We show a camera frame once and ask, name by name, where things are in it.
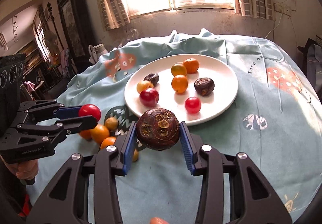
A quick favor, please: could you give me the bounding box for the red cherry tomato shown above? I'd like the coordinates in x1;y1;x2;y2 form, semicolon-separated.
185;96;201;114
78;104;101;121

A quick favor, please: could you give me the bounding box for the yellow orange citrus front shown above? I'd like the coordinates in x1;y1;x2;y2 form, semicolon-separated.
90;124;110;145

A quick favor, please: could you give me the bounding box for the yellow orange citrus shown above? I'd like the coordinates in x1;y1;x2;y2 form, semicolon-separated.
171;63;188;77
90;124;110;145

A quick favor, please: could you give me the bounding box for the small tan kumquat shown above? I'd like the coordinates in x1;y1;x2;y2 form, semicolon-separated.
104;117;118;131

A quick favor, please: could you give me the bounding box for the large dark red plum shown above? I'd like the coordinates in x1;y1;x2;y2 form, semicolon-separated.
139;88;159;107

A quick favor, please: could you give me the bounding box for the dark brown water chestnut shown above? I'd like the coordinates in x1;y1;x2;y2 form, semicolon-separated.
194;77;215;96

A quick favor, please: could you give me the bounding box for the yellow orange citrus back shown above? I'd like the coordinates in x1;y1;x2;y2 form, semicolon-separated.
171;63;188;77

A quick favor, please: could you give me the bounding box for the small orange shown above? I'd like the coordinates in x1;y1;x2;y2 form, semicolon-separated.
183;58;200;74

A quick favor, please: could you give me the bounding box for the large orange mandarin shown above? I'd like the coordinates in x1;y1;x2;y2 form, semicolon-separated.
79;130;92;141

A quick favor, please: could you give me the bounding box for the person's left hand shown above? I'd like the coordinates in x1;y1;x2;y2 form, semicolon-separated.
4;160;39;180

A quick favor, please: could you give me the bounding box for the person's right hand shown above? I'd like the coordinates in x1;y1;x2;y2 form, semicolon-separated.
150;217;169;224

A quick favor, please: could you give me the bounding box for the small tan fruit behind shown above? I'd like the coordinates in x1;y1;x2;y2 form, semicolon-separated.
132;149;139;162

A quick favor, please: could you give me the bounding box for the white thermos jug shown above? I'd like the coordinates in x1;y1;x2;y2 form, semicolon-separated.
88;44;108;64

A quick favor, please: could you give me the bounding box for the light blue printed tablecloth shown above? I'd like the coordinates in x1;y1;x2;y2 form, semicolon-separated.
26;28;322;224

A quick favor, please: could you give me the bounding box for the small yellow fruit on plate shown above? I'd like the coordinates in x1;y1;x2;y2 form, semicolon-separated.
136;80;154;94

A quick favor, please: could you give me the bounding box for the dark framed picture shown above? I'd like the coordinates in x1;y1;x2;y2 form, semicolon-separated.
57;0;94;68

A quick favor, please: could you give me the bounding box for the red cherry tomato on plate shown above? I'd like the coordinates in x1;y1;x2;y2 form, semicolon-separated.
185;96;201;114

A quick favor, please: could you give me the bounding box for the white oval plate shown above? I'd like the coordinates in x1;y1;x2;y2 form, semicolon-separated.
124;54;238;126

